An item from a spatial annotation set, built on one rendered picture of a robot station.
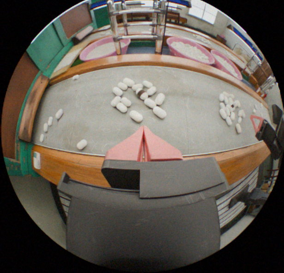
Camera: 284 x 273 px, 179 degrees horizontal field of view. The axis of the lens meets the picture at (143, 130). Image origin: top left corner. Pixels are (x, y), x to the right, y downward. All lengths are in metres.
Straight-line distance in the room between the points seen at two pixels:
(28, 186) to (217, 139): 1.61
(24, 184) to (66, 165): 1.17
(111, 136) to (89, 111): 0.11
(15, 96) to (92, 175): 0.48
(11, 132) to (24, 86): 0.20
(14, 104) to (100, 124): 0.44
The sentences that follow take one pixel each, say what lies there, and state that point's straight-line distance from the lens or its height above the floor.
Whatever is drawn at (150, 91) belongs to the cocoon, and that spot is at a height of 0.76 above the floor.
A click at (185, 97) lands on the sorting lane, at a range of 0.32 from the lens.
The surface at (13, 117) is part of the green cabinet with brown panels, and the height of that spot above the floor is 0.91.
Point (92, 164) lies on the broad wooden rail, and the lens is 0.25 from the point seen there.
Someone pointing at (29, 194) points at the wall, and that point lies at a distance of 1.47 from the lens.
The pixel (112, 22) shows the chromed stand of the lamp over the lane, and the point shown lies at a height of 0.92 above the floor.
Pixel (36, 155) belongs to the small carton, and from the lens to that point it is 0.43.
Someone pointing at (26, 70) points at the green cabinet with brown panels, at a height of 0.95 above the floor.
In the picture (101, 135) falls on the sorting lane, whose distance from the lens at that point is 0.27.
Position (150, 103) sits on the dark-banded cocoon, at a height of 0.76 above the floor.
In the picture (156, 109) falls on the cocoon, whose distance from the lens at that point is 0.25.
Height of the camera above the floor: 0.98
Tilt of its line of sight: 76 degrees down
